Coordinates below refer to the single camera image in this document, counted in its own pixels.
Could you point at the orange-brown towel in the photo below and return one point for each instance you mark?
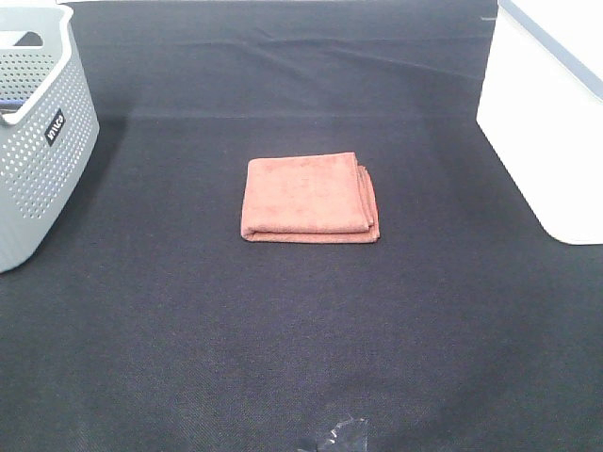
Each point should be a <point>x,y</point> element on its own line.
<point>316,199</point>

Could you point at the black woven table mat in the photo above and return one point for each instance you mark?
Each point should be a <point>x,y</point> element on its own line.
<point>145,322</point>

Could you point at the clear tape patch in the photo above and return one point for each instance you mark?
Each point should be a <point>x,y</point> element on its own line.
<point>349,435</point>

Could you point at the white plastic storage box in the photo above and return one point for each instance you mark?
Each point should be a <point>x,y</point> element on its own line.
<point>541,110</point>

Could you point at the grey perforated plastic basket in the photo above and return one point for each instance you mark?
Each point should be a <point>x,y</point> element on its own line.
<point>45,143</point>

